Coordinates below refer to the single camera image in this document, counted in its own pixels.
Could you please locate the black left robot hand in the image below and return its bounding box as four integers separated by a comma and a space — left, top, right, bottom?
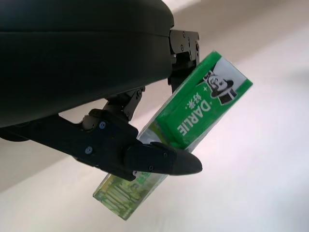
0, 0, 203, 182

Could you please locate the green Darlie toothpaste box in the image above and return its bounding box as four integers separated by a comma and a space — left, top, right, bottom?
93, 50, 253, 220

